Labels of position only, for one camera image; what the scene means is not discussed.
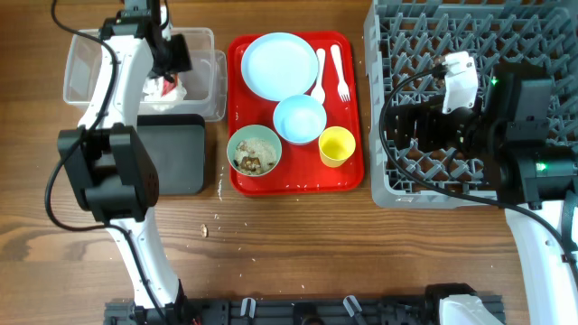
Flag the yellow plastic cup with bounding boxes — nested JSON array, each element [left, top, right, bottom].
[[318, 126, 356, 168]]

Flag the rice and food scraps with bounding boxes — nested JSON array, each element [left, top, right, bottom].
[[233, 137, 278, 176]]

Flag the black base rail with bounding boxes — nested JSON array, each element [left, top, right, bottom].
[[103, 295, 435, 324]]

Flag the clear plastic waste bin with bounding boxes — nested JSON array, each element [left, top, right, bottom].
[[63, 27, 227, 122]]

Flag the white plastic fork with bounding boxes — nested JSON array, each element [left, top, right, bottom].
[[331, 44, 350, 102]]

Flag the red plastic tray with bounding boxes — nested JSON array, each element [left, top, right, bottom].
[[227, 31, 365, 196]]

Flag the white plastic spoon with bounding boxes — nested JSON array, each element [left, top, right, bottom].
[[311, 49, 326, 104]]

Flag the white napkin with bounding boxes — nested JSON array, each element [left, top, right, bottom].
[[143, 75, 187, 111]]

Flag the black food waste tray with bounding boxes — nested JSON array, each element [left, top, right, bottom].
[[137, 114, 206, 196]]

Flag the green bowl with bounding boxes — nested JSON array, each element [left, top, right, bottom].
[[227, 125, 283, 177]]

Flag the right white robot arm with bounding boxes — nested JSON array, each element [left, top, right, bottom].
[[378, 63, 577, 324]]

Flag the red snack wrapper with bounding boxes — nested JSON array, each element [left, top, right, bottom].
[[162, 77, 178, 97]]

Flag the grey dishwasher rack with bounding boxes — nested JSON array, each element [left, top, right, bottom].
[[363, 0, 577, 209]]

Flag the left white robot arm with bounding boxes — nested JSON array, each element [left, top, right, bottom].
[[44, 1, 194, 324]]

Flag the light blue bowl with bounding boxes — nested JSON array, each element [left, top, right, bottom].
[[273, 95, 327, 145]]

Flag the light blue plate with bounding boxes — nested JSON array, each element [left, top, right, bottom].
[[241, 32, 319, 102]]

